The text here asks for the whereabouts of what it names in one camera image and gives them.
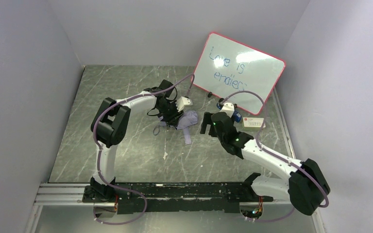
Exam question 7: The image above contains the lilac and black folding umbrella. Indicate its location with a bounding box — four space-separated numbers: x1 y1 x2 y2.
153 111 198 145

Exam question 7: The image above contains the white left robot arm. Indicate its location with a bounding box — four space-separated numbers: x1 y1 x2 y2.
90 80 184 200

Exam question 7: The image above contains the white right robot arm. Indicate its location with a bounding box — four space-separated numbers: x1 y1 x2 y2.
201 112 330 216

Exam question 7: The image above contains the blue whiteboard eraser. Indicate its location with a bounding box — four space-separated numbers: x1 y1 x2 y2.
216 98 242 123

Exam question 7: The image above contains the white paper box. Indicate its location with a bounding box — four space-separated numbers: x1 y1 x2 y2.
242 117 267 129

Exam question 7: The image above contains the red framed whiteboard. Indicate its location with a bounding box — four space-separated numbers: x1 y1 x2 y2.
193 32 286 115

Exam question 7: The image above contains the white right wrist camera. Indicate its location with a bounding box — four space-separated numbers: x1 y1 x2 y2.
220 102 235 117

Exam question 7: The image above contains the lilac left arm cable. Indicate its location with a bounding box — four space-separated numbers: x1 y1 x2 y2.
90 73 196 226

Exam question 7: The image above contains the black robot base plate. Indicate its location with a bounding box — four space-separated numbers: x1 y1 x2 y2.
82 178 273 215

